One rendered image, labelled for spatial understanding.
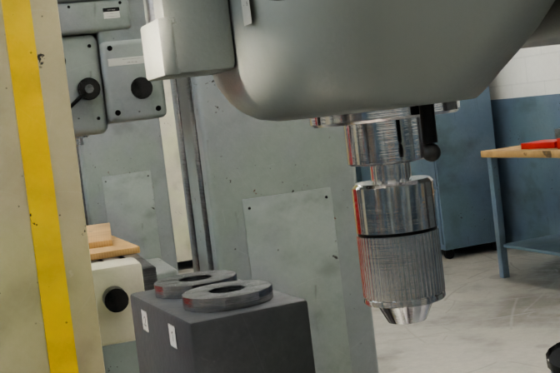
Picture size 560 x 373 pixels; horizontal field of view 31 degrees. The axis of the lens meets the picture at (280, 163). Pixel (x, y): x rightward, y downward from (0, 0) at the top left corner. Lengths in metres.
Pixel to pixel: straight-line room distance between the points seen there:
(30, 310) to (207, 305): 1.34
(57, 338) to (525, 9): 1.86
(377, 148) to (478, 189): 7.46
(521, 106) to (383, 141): 7.39
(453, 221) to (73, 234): 5.86
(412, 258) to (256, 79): 0.13
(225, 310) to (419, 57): 0.50
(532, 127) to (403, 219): 7.30
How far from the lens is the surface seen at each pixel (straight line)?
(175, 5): 0.51
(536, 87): 7.77
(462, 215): 7.94
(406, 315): 0.57
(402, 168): 0.56
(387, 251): 0.55
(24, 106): 2.24
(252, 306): 0.95
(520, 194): 8.09
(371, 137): 0.55
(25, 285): 2.26
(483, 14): 0.51
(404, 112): 0.53
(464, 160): 7.93
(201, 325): 0.92
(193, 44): 0.51
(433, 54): 0.50
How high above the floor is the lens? 1.32
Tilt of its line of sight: 3 degrees down
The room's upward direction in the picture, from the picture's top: 7 degrees counter-clockwise
